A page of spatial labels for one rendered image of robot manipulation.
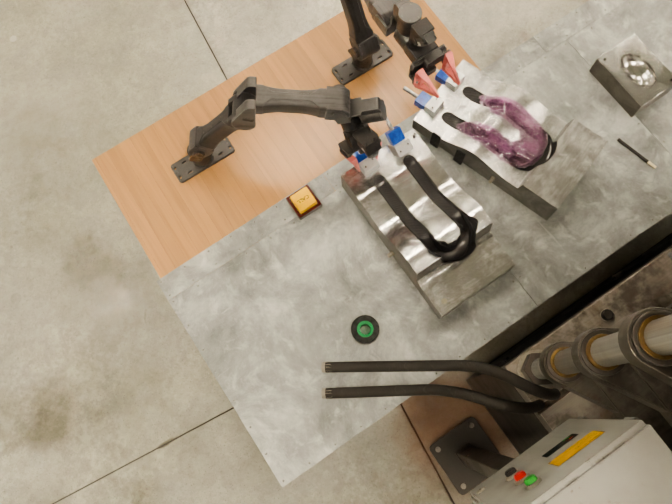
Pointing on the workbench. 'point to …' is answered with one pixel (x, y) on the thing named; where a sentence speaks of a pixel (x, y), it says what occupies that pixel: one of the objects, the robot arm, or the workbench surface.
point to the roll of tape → (366, 325)
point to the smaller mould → (632, 75)
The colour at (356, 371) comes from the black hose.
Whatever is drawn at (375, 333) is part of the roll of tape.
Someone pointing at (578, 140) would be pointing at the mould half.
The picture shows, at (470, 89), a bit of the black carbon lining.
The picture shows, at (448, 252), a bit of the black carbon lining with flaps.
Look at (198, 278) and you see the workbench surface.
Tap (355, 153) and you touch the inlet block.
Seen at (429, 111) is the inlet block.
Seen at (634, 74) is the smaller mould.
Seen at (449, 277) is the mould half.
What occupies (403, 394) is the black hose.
